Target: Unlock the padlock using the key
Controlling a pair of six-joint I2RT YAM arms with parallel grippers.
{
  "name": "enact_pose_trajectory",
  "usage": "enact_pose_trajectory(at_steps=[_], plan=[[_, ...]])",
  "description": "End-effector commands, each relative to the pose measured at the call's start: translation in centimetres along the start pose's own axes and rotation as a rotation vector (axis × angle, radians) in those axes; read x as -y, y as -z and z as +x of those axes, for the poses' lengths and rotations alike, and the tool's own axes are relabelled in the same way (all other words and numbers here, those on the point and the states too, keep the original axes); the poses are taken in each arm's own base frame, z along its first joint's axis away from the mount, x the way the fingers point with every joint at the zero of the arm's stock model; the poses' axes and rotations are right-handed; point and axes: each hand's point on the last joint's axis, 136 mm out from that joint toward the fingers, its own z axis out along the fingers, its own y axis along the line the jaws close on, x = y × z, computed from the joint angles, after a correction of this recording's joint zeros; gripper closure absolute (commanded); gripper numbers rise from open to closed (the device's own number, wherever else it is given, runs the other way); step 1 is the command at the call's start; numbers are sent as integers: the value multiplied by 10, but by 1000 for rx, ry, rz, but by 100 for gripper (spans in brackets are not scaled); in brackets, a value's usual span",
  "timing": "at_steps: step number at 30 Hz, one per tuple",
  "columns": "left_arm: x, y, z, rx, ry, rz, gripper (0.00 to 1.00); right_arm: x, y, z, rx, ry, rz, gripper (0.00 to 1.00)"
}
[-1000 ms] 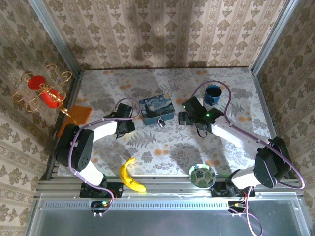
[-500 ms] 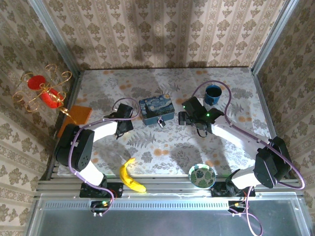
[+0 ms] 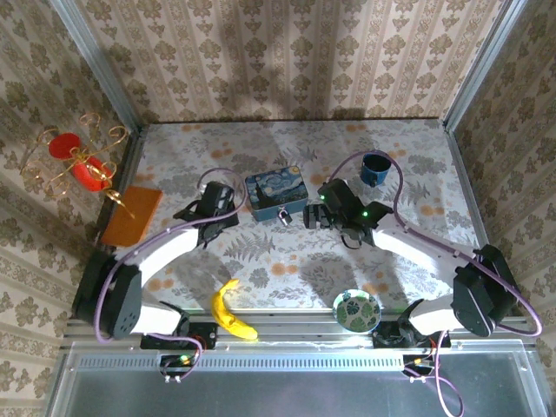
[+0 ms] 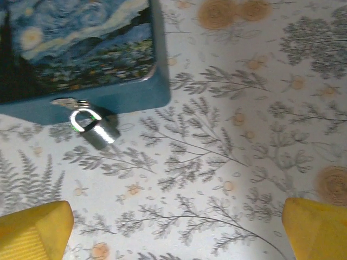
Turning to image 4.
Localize blue starry night tin box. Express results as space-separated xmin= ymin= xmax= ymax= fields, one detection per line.
xmin=0 ymin=0 xmax=172 ymax=126

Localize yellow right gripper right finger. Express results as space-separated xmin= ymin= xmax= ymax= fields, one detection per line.
xmin=281 ymin=197 xmax=347 ymax=260

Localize small silver padlock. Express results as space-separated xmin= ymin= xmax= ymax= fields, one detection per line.
xmin=69 ymin=106 xmax=121 ymax=150

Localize floral printed table mat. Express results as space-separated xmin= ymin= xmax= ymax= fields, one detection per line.
xmin=0 ymin=0 xmax=347 ymax=260

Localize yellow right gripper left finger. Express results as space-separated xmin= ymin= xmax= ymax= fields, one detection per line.
xmin=0 ymin=200 xmax=74 ymax=260

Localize silver box latch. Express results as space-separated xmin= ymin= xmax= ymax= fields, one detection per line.
xmin=50 ymin=97 xmax=92 ymax=108

